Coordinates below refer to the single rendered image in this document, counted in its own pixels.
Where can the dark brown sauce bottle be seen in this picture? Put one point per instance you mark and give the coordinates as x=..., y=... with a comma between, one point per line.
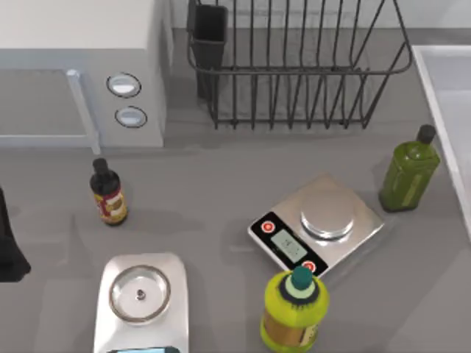
x=108, y=195

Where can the dark green square bottle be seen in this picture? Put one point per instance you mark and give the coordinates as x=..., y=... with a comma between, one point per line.
x=408, y=176

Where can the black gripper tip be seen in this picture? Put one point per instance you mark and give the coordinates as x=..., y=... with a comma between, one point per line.
x=9, y=250

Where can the black cutlery holder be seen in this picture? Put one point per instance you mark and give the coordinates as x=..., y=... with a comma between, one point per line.
x=208, y=36

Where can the white kitchen scale round plate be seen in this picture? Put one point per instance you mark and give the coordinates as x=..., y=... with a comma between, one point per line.
x=141, y=305

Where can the yellow-green bottle with teal cap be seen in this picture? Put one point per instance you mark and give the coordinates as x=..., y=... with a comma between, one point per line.
x=294, y=316

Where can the pale microwave oven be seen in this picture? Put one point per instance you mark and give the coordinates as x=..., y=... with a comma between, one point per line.
x=129, y=33

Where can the large round microwave knob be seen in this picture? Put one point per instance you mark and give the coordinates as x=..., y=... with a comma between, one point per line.
x=123, y=85

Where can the silver kitchen scale red buttons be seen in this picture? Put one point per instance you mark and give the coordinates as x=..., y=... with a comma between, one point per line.
x=324, y=220

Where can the microwave door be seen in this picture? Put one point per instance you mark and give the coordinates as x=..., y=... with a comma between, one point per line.
x=37, y=103

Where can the small round microwave knob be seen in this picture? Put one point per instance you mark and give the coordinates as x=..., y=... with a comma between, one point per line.
x=130, y=116

